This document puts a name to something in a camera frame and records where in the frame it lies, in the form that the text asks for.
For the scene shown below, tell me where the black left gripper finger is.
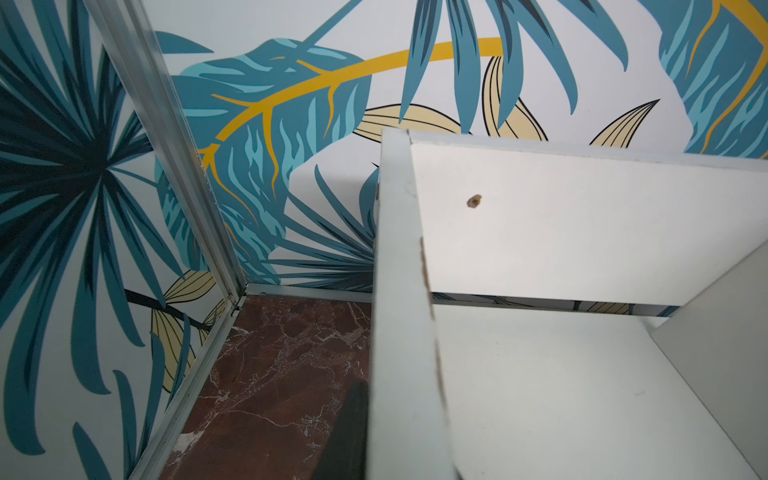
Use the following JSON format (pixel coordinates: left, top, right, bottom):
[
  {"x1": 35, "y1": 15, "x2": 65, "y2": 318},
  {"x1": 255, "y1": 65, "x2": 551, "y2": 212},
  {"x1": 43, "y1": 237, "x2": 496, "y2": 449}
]
[{"x1": 311, "y1": 380, "x2": 369, "y2": 480}]

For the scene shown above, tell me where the white wooden bookshelf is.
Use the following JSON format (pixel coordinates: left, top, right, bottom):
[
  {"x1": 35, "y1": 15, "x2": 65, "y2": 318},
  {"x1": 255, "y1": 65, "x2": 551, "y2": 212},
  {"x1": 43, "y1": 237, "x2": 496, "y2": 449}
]
[{"x1": 366, "y1": 128, "x2": 767, "y2": 479}]

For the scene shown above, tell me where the left aluminium frame post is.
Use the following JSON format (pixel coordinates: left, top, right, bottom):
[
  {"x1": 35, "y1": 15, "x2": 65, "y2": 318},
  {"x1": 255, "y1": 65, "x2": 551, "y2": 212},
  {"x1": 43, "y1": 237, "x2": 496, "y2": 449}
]
[{"x1": 84, "y1": 0, "x2": 246, "y2": 305}]

